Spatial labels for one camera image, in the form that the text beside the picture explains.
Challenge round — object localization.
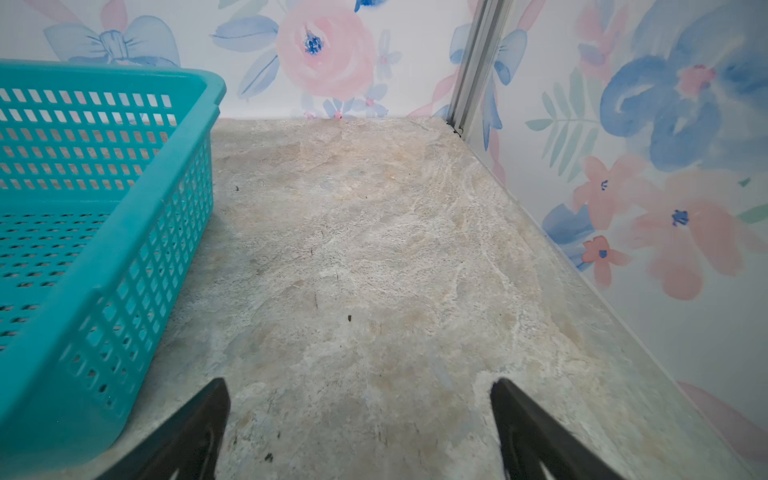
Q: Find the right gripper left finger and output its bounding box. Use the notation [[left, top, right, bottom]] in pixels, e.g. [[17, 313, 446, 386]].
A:
[[99, 378, 231, 480]]

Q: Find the teal plastic basket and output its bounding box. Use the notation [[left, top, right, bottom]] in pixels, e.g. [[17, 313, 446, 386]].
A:
[[1, 60, 226, 479]]

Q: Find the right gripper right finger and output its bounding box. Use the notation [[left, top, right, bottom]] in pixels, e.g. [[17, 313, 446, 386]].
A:
[[490, 377, 621, 479]]

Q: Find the right aluminium corner post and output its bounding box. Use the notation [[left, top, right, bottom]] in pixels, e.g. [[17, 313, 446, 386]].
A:
[[446, 0, 515, 138]]

